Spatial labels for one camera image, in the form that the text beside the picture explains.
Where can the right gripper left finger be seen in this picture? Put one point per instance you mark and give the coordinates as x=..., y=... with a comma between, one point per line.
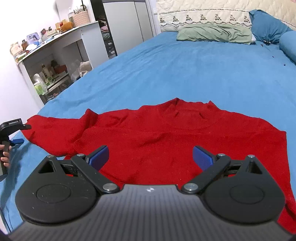
x=62, y=191

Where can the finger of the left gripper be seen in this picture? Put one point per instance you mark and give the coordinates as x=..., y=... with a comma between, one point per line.
x=16, y=141

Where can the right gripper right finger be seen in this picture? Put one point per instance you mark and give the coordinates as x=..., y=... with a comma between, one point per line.
x=238, y=191

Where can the red knit sweater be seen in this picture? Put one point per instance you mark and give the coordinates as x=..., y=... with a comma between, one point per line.
x=154, y=144

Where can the person's left hand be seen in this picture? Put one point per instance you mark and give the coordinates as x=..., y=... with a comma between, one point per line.
x=5, y=159

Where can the beige bag on floor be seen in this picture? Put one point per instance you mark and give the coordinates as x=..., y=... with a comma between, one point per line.
x=80, y=70

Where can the blue bed sheet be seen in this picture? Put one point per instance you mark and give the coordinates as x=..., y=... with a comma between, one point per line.
x=255, y=80

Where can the woven basket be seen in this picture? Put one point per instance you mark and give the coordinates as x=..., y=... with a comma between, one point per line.
x=81, y=18

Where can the grey white wardrobe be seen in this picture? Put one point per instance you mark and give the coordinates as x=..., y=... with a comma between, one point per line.
x=123, y=24

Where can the blue duvet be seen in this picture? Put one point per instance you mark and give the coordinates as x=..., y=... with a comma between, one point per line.
x=288, y=44

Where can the green pillow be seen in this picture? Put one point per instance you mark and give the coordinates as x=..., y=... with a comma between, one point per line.
x=211, y=32

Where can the dark blue pillow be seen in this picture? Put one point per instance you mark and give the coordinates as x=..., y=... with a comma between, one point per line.
x=266, y=28

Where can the cream quilted headboard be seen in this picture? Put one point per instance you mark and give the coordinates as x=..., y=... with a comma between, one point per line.
x=173, y=15

